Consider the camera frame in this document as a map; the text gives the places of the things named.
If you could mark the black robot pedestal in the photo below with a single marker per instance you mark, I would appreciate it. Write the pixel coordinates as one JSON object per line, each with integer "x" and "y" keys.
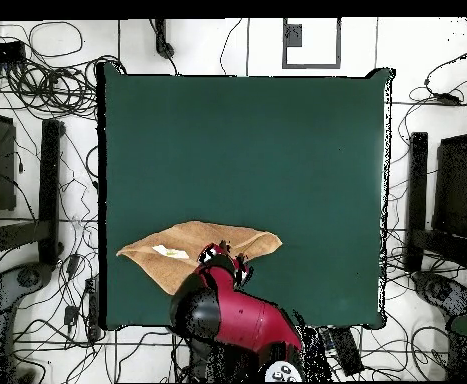
{"x": 217, "y": 364}

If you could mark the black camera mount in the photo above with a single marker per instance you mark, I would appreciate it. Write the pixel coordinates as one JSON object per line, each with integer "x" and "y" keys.
{"x": 164, "y": 50}

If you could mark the grey pedestal leg with caster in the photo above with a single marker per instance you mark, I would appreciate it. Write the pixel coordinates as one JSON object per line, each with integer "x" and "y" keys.
{"x": 5, "y": 296}
{"x": 445, "y": 292}

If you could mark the dark grey square plate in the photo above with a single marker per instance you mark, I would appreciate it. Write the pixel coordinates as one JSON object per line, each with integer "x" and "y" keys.
{"x": 293, "y": 36}

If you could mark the tan terry towel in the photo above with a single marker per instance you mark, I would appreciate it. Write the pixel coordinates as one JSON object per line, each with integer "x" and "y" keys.
{"x": 185, "y": 236}

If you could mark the dark green table cloth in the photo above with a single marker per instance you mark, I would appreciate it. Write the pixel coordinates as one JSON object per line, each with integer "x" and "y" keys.
{"x": 177, "y": 140}

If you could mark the black metal stand frame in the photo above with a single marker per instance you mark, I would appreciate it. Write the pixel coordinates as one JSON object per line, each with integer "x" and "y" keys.
{"x": 49, "y": 192}
{"x": 417, "y": 192}

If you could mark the black power adapter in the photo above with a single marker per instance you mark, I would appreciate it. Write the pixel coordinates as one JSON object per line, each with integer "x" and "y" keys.
{"x": 73, "y": 264}
{"x": 71, "y": 315}
{"x": 445, "y": 98}

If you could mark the black power strip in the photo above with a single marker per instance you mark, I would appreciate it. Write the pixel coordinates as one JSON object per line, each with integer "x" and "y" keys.
{"x": 93, "y": 308}
{"x": 345, "y": 352}

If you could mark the grey square frame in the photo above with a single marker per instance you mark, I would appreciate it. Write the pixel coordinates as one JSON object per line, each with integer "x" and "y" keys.
{"x": 312, "y": 66}

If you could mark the black box device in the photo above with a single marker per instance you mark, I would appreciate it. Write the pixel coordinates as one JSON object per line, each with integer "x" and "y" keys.
{"x": 1, "y": 52}

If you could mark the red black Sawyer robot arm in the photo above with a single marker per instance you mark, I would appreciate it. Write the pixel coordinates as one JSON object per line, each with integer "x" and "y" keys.
{"x": 241, "y": 316}

